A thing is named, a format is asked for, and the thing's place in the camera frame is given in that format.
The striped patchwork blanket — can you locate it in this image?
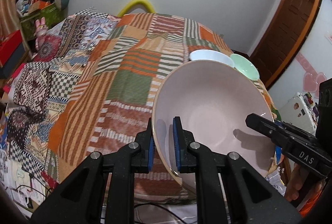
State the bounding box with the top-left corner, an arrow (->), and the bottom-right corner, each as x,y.
45,13 -> 232,182

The person's right hand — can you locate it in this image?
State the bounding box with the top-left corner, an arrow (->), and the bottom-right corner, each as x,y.
284,164 -> 325,202

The white bowl with dark spots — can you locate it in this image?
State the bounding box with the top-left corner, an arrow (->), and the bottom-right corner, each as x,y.
189,49 -> 235,68

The patterned ethnic quilt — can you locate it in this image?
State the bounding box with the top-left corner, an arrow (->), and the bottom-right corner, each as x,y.
5,9 -> 119,189

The large pink bowl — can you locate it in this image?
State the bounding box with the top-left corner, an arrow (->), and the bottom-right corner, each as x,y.
151,59 -> 277,188

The white suitcase with stickers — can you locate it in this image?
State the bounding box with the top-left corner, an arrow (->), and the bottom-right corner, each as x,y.
279,92 -> 317,135

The brown wooden door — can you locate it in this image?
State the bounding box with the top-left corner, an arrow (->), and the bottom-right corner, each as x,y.
250,0 -> 321,89

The small mint green bowl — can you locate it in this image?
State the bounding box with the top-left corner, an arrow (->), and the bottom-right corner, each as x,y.
229,53 -> 260,81

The yellow curved tube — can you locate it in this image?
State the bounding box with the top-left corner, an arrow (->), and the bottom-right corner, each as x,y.
117,0 -> 156,17

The pink rabbit plush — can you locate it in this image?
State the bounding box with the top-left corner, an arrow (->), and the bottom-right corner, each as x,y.
34,17 -> 48,50

